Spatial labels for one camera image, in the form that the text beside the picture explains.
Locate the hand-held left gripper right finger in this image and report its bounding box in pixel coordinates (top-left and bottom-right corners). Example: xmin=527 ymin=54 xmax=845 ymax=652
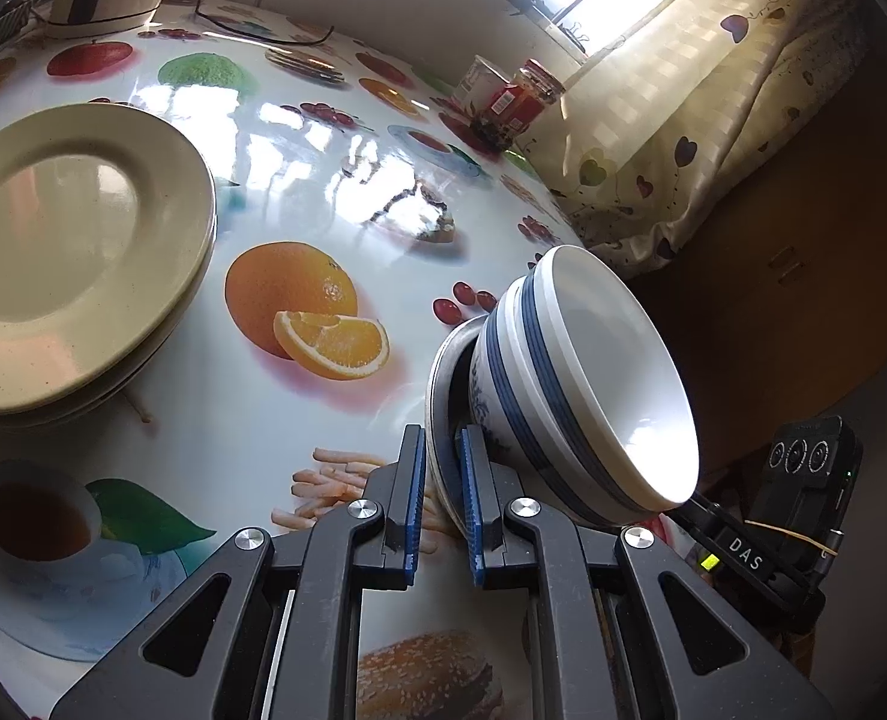
xmin=454 ymin=424 xmax=838 ymax=720

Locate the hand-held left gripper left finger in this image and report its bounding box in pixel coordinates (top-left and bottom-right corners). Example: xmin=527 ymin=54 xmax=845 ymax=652
xmin=49 ymin=424 xmax=427 ymax=720

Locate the small grey rimmed plate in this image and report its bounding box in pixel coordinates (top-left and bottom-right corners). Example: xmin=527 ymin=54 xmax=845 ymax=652
xmin=423 ymin=313 xmax=493 ymax=541

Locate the white blue striped bowl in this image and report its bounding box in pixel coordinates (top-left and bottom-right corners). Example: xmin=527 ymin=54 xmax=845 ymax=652
xmin=525 ymin=244 xmax=703 ymax=509
xmin=468 ymin=276 xmax=658 ymax=530

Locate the beige ceramic plate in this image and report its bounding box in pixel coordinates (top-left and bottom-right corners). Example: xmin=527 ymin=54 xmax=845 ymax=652
xmin=0 ymin=103 xmax=218 ymax=415
xmin=0 ymin=195 xmax=221 ymax=430

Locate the brown wooden cabinet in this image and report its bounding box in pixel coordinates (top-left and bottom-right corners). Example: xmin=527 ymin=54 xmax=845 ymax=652
xmin=631 ymin=52 xmax=887 ymax=428

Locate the fruit print tablecloth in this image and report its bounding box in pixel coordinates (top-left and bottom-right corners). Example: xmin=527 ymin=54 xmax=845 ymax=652
xmin=0 ymin=0 xmax=715 ymax=720

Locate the red label glass jar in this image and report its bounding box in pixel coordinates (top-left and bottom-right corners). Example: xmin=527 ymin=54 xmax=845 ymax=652
xmin=489 ymin=58 xmax=565 ymax=140

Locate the heart print curtain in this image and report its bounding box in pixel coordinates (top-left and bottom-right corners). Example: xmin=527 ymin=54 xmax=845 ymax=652
xmin=519 ymin=0 xmax=876 ymax=271

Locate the cream kettle base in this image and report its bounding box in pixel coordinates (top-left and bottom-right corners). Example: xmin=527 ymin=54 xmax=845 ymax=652
xmin=42 ymin=6 xmax=163 ymax=31

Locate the black power cable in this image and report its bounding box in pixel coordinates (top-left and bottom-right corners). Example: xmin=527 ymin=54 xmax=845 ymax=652
xmin=194 ymin=0 xmax=335 ymax=46

